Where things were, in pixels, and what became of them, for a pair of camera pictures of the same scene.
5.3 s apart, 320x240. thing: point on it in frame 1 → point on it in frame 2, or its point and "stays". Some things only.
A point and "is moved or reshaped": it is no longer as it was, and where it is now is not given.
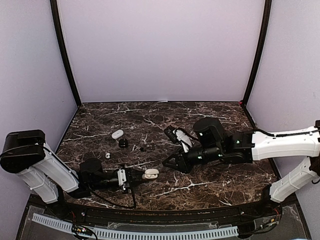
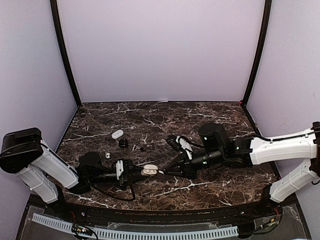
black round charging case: x=123 y=143 stays
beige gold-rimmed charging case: x=151 y=173 is moved or reshaped
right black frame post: x=263 y=49 stays
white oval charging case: x=117 y=134 stays
